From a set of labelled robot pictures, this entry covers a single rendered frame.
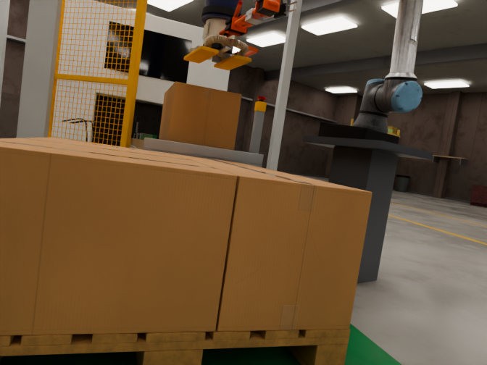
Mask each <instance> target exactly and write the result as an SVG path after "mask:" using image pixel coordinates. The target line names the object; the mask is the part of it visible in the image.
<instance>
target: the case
mask: <svg viewBox="0 0 487 365"><path fill-rule="evenodd" d="M241 96H242V95H241V94H239V93H232V92H227V91H221V90H217V89H213V88H206V87H202V86H198V85H191V84H187V83H180V82H174V83H173V84H172V86H171V87H170V88H169V89H168V90H167V91H166V92H165V95H164V101H163V107H162V118H161V125H160V131H159V140H168V141H174V142H179V143H189V144H194V145H199V146H209V147H214V148H224V149H228V150H234V147H235V141H236V132H237V127H238V116H239V111H240V105H241Z"/></svg>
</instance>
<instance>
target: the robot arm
mask: <svg viewBox="0 0 487 365"><path fill-rule="evenodd" d="M423 2H424V0H399V6H398V12H397V18H396V29H395V35H394V46H393V51H392V57H391V68H390V73H389V74H388V75H387V76H386V77H385V79H384V80H382V79H372V80H368V81H367V85H366V86H365V92H364V96H363V99H362V104H361V107H360V111H359V116H358V117H357V118H356V120H355V121H354V123H353V125H352V126H355V127H366V128H369V129H371V130H377V131H379V132H382V133H387V134H388V125H387V118H388V113H405V112H410V111H412V110H414V109H416V108H417V107H418V105H419V104H420V102H421V98H422V96H423V92H422V88H421V87H420V85H418V83H417V77H416V76H415V75H414V70H415V60H416V54H417V45H418V38H419V33H420V23H421V17H422V12H423Z"/></svg>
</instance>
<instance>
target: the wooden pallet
mask: <svg viewBox="0 0 487 365"><path fill-rule="evenodd" d="M349 335H350V329H330V330H257V331H217V329H215V331H214V332H145V333H108V334H71V335H0V362H1V360H2V358H3V356H29V355H50V354H71V353H112V352H133V351H136V360H137V365H201V360H202V354H203V349H215V348H256V347H277V346H286V347H287V348H288V349H289V350H290V352H291V353H292V354H293V355H294V357H295V358H296V359H297V361H298V362H299V363H300V364H301V365H344V364H345V359H346V351H347V346H348V343H349Z"/></svg>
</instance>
